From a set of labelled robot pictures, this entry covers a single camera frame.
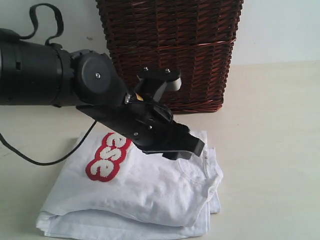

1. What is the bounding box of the dark brown wicker basket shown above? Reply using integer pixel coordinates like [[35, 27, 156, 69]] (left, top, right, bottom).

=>
[[96, 0, 243, 113]]

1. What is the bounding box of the white t-shirt with red lettering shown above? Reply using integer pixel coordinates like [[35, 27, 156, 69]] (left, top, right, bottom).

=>
[[36, 132, 223, 240]]

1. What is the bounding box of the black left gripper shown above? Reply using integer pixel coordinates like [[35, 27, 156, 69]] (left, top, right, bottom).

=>
[[76, 100, 205, 160]]

